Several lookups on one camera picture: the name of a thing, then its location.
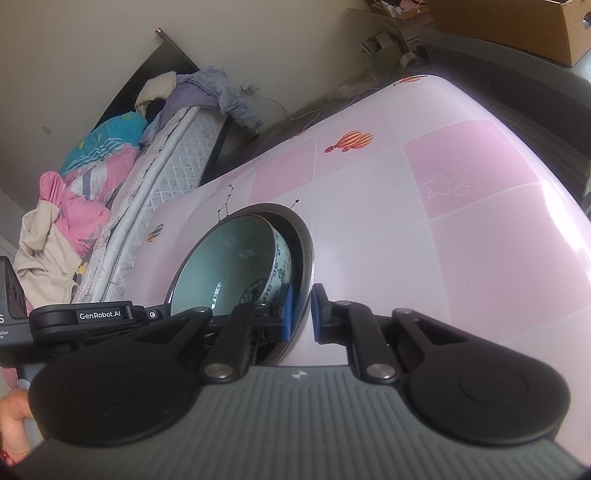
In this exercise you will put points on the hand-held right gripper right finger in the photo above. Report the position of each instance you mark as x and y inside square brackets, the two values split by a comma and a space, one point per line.
[316, 316]

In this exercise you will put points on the pink printed tablecloth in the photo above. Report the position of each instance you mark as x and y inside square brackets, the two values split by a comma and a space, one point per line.
[438, 230]

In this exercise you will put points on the teal patterned blanket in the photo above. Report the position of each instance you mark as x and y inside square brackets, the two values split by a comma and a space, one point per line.
[104, 141]

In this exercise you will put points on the teal ceramic bowl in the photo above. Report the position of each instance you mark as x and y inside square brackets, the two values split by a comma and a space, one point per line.
[221, 258]

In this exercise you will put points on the tape roll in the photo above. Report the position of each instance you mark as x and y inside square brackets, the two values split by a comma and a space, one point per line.
[410, 61]

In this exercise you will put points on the wide-rim steel bowl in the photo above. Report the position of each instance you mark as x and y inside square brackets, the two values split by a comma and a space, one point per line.
[302, 258]

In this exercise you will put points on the large grey box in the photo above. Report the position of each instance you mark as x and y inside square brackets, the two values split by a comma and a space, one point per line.
[531, 87]

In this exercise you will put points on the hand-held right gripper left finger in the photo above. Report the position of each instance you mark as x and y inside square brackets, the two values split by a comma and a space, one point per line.
[286, 311]

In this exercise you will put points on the person's left hand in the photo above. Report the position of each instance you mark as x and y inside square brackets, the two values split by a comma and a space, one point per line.
[14, 415]

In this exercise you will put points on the long cardboard box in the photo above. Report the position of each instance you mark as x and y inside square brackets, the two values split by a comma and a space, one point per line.
[508, 27]

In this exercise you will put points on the cream pillow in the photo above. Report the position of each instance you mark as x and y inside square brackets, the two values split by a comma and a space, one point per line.
[154, 90]

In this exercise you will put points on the grey quilted mattress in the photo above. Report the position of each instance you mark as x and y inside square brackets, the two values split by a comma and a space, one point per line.
[175, 170]

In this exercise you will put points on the dark wooden headboard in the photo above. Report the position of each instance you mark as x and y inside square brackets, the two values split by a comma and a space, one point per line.
[134, 78]

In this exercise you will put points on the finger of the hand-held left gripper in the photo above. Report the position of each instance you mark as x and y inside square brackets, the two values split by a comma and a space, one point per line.
[99, 316]

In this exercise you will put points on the pink and grey quilt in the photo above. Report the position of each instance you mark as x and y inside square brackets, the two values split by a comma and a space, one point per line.
[78, 207]

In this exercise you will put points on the purple grey bed sheet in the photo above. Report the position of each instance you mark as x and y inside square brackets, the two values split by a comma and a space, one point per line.
[207, 87]

